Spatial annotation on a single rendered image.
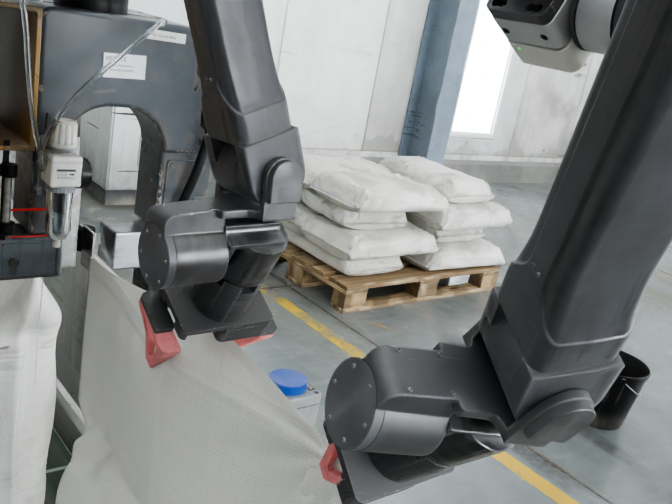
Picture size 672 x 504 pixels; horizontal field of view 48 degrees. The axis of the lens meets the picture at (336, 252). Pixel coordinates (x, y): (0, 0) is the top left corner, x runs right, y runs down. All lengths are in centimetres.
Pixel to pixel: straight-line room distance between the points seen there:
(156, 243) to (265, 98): 15
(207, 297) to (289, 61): 536
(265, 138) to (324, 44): 557
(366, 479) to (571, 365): 19
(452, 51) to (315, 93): 123
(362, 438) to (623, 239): 19
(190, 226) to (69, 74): 38
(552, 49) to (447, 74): 573
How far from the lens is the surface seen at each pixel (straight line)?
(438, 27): 690
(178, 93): 103
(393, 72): 673
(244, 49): 64
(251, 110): 64
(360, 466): 57
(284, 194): 65
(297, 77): 611
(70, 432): 187
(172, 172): 105
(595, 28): 90
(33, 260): 101
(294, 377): 118
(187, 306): 74
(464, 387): 48
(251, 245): 67
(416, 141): 695
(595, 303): 41
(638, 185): 35
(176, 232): 64
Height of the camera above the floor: 139
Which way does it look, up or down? 17 degrees down
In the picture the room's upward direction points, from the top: 11 degrees clockwise
